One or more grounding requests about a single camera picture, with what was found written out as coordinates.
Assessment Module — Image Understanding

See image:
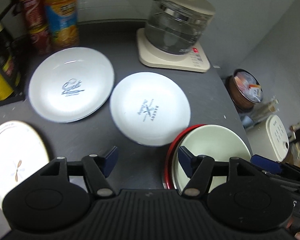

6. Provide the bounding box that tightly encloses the red and black bowl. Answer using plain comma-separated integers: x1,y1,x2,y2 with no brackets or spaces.
162,124,204,190

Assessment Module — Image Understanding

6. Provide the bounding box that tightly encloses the cream bowl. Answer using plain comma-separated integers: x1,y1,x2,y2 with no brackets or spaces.
172,125,251,194

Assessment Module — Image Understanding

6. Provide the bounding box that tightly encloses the small white plate Bakery print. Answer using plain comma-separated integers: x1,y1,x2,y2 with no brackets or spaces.
110,72,191,147

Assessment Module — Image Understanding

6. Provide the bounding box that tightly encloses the glass electric kettle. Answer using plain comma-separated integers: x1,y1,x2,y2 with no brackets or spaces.
145,0,216,55

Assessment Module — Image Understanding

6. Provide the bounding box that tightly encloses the upper red can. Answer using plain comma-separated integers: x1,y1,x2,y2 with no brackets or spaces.
20,0,47,30

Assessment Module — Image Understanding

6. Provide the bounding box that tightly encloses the orange juice bottle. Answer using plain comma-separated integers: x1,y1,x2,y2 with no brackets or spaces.
44,0,79,50

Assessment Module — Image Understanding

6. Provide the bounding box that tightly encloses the white deep plate Sweet print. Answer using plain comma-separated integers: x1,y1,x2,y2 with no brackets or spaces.
28,47,115,123

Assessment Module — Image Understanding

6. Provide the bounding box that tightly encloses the large white plate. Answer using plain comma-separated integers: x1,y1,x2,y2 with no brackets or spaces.
0,121,50,209

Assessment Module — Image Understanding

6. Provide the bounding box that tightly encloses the white air fryer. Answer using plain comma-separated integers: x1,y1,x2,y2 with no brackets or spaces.
247,114,289,162

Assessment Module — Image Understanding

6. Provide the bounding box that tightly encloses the black metal spice rack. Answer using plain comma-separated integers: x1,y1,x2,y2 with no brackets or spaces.
0,0,25,106

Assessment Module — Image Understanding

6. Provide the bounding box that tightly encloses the brown bowl with wrappers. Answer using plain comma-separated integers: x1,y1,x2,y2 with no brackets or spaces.
225,69,263,112

